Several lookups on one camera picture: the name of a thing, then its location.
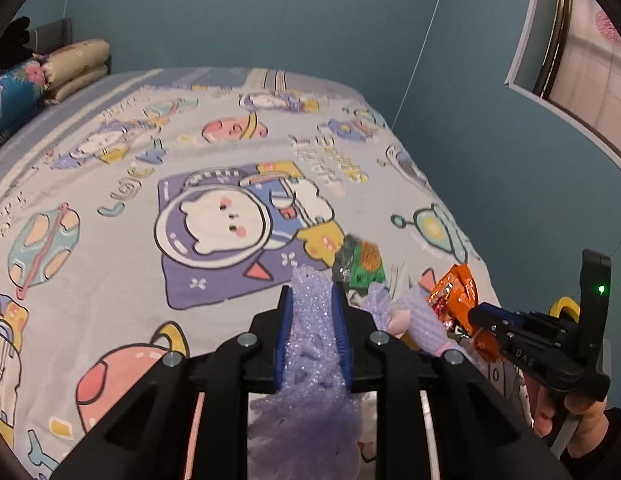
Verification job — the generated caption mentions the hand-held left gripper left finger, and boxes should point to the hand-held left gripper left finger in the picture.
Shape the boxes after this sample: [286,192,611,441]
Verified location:
[50,284,296,480]

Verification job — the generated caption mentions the purple glittery fabric bag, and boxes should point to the purple glittery fabric bag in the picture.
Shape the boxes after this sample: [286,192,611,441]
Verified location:
[248,266,364,480]

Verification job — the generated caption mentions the orange foil wrapper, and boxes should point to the orange foil wrapper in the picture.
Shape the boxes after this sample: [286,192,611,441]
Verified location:
[427,264,504,362]

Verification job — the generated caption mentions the printed blanket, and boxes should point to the printed blanket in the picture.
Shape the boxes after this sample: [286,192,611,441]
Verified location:
[0,80,534,480]

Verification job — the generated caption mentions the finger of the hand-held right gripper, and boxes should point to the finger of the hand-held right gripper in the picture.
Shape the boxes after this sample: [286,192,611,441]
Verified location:
[475,329,519,362]
[467,302,524,335]

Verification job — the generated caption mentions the dark framed window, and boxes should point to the dark framed window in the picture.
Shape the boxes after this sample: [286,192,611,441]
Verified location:
[533,0,621,163]

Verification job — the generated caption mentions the blue floral quilt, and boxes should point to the blue floral quilt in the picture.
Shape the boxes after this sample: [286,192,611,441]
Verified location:
[0,57,47,144]

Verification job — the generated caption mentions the green snack packet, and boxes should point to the green snack packet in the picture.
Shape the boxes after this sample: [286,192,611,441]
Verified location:
[333,234,387,292]

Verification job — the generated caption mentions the pale foam net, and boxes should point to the pale foam net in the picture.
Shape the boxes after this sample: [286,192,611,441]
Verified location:
[373,282,459,357]

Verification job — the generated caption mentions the grey headboard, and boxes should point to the grey headboard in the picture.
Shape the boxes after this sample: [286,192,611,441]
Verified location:
[30,17,72,57]

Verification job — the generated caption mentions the white window trim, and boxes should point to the white window trim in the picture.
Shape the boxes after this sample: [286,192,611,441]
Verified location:
[505,0,621,182]

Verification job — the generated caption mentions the person's right hand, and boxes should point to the person's right hand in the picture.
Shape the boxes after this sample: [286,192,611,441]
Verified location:
[533,385,609,442]

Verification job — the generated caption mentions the red round window sticker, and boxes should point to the red round window sticker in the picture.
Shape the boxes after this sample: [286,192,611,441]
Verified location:
[595,9,621,44]

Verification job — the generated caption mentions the person's right forearm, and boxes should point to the person's right forearm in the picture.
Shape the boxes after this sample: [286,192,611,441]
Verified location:
[559,406,621,480]

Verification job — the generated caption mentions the yellow rimmed trash bin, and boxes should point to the yellow rimmed trash bin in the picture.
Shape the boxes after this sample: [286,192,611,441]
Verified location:
[549,297,582,321]

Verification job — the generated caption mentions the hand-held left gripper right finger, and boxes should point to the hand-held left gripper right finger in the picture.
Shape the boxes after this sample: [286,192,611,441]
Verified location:
[331,282,574,480]

